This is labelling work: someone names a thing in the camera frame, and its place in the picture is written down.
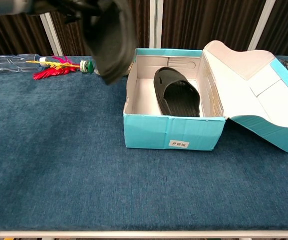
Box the white frame post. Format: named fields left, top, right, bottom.
left=248, top=0, right=276, bottom=51
left=39, top=12, right=64, bottom=56
left=149, top=0, right=164, bottom=50

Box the red feather shuttlecock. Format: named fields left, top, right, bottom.
left=25, top=56, right=94, bottom=81

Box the light blue shoe box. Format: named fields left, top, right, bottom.
left=122, top=39, right=288, bottom=154

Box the clear plastic bottle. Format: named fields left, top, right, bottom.
left=0, top=53, right=50, bottom=74

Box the white table edge rail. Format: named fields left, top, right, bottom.
left=0, top=229, right=288, bottom=240

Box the blue table cloth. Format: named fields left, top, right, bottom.
left=0, top=55, right=288, bottom=232

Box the black rubber slipper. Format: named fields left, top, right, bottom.
left=83, top=0, right=137, bottom=86
left=153, top=66, right=201, bottom=118

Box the dark brown curtain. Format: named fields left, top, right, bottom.
left=0, top=0, right=288, bottom=60

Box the dark bead chain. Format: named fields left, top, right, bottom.
left=278, top=58, right=288, bottom=74

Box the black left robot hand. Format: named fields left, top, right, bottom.
left=33, top=0, right=105, bottom=25

